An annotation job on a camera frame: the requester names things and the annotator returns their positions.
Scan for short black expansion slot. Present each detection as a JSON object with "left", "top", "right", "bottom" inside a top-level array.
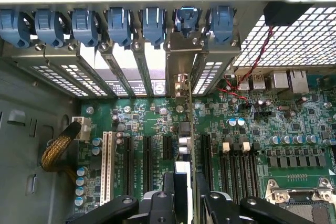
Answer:
[{"left": 162, "top": 136, "right": 174, "bottom": 161}]

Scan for perforated metal slot cover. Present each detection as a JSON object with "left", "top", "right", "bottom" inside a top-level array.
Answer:
[
  {"left": 190, "top": 39, "right": 241, "bottom": 96},
  {"left": 44, "top": 48, "right": 116, "bottom": 99},
  {"left": 5, "top": 48, "right": 91, "bottom": 99}
]

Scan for silver USB port stack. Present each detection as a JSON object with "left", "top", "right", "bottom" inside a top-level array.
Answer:
[
  {"left": 235, "top": 73, "right": 250, "bottom": 91},
  {"left": 251, "top": 73, "right": 265, "bottom": 90}
]

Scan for long black expansion slot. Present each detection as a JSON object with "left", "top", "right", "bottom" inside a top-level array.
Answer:
[
  {"left": 122, "top": 136, "right": 134, "bottom": 196},
  {"left": 142, "top": 135, "right": 154, "bottom": 199},
  {"left": 201, "top": 134, "right": 215, "bottom": 192}
]

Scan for black box on case wall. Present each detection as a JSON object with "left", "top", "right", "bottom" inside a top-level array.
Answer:
[{"left": 264, "top": 2, "right": 314, "bottom": 27}]

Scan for RAM slot with black latch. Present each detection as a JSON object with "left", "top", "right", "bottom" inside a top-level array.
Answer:
[
  {"left": 248, "top": 142, "right": 262, "bottom": 198},
  {"left": 230, "top": 142, "right": 242, "bottom": 205}
]

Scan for blue slot retention clip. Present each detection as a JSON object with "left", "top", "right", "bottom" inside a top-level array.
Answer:
[
  {"left": 211, "top": 5, "right": 236, "bottom": 45},
  {"left": 71, "top": 8, "right": 102, "bottom": 48},
  {"left": 107, "top": 6, "right": 132, "bottom": 47},
  {"left": 176, "top": 6, "right": 200, "bottom": 38},
  {"left": 34, "top": 8, "right": 65, "bottom": 49},
  {"left": 142, "top": 6, "right": 165, "bottom": 47},
  {"left": 0, "top": 8, "right": 31, "bottom": 49}
]

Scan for grey metal PC case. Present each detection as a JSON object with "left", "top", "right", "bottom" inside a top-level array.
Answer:
[{"left": 0, "top": 0, "right": 336, "bottom": 224}]

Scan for silver ethernet port block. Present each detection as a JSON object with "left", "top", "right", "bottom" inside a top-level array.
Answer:
[{"left": 288, "top": 69, "right": 309, "bottom": 95}]

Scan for RAM slot with white latch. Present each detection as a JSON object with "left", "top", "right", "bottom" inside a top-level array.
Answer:
[
  {"left": 239, "top": 141, "right": 251, "bottom": 201},
  {"left": 219, "top": 142, "right": 231, "bottom": 204}
]

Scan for metal CPU socket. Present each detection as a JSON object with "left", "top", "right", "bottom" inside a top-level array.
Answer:
[{"left": 264, "top": 178, "right": 336, "bottom": 224}]

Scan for silver rear port block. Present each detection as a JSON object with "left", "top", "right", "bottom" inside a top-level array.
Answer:
[{"left": 272, "top": 71, "right": 290, "bottom": 92}]

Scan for green motherboard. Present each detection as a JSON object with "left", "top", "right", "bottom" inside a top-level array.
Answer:
[{"left": 70, "top": 70, "right": 336, "bottom": 224}]

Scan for white PCI expansion slot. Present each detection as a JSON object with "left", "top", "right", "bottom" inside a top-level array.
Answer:
[{"left": 100, "top": 131, "right": 116, "bottom": 207}]

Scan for red and black twisted wire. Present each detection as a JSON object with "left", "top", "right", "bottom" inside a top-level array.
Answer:
[{"left": 216, "top": 26, "right": 275, "bottom": 110}]

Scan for yellow braided power cable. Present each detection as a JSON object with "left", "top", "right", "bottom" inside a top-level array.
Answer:
[{"left": 40, "top": 115, "right": 92, "bottom": 187}]

